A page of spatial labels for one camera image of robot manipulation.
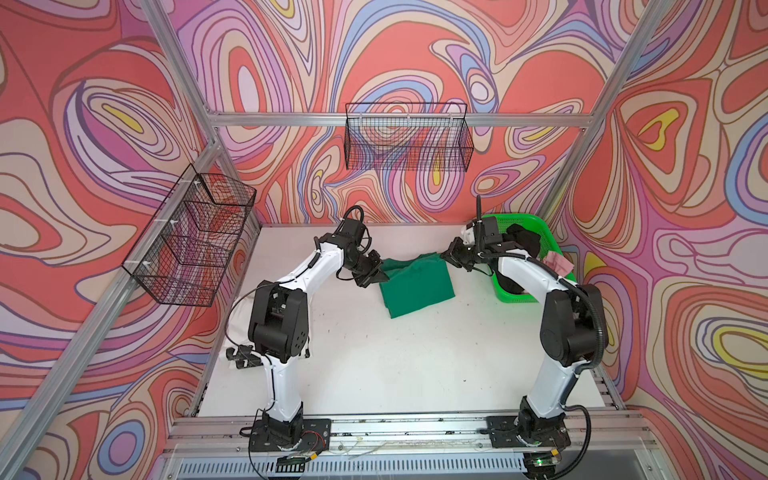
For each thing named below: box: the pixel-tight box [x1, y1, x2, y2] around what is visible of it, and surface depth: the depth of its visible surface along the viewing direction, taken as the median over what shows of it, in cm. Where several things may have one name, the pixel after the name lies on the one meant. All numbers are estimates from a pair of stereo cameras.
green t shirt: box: [380, 253, 456, 318], surface depth 94 cm
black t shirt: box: [502, 224, 541, 258], surface depth 107 cm
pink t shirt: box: [543, 250, 575, 277], surface depth 98 cm
